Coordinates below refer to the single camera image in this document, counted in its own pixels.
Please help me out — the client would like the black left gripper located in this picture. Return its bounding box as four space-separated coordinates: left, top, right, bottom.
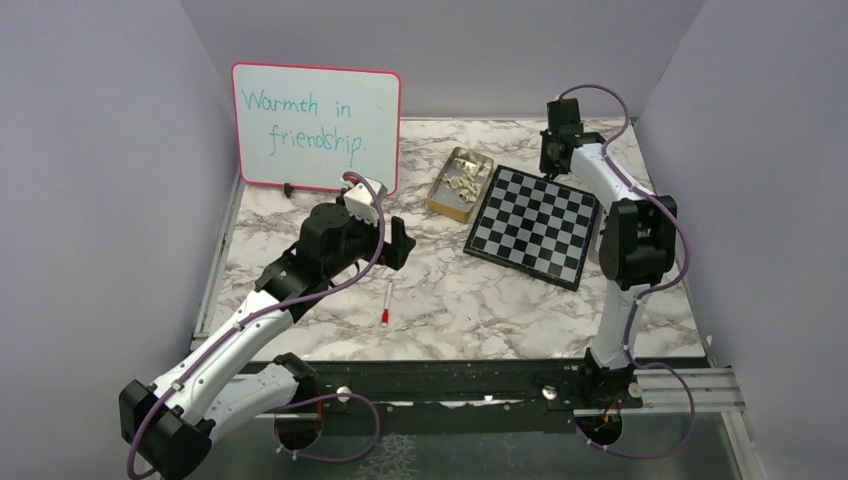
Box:
324 196 417 280

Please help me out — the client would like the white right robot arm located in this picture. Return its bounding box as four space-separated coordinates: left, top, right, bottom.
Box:
540 98 677 408

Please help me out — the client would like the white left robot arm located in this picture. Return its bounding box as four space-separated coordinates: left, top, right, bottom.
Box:
119 200 416 479

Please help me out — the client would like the pile of white chess pieces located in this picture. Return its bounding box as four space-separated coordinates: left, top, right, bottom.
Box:
443 152 490 203

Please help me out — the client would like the white and red marker pen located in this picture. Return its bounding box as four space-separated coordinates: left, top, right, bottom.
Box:
380 280 394 327

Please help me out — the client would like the black and silver chessboard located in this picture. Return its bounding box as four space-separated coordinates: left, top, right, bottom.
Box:
463 166 600 291

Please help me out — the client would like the gold tin tray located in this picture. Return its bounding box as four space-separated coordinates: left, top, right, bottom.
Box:
427 147 495 224

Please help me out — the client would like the pink framed whiteboard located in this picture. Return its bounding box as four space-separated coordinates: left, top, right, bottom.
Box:
230 62 402 194

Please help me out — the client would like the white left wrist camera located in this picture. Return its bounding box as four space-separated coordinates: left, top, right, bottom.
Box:
342 175 387 226

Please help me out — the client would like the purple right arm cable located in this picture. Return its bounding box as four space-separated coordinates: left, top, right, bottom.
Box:
556 84 698 460

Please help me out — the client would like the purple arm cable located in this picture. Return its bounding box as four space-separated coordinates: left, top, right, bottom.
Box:
125 170 387 480
556 84 698 460

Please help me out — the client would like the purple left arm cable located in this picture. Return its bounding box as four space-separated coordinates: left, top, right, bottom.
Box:
125 170 387 480

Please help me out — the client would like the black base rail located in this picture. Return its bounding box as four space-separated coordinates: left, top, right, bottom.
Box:
267 359 642 439

